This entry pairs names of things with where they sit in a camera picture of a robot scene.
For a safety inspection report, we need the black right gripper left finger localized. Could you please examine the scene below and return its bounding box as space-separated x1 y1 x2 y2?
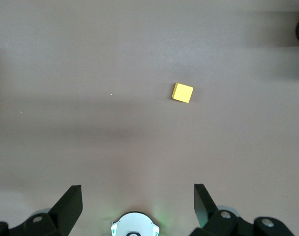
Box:
0 184 83 236

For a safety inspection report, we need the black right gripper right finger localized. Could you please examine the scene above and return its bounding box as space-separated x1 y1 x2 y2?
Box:
190 183 295 236

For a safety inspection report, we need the yellow wooden block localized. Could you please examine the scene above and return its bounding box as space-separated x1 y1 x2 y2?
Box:
171 83 194 104

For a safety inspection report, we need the brown table cover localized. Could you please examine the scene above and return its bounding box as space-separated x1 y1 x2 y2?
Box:
0 0 299 236

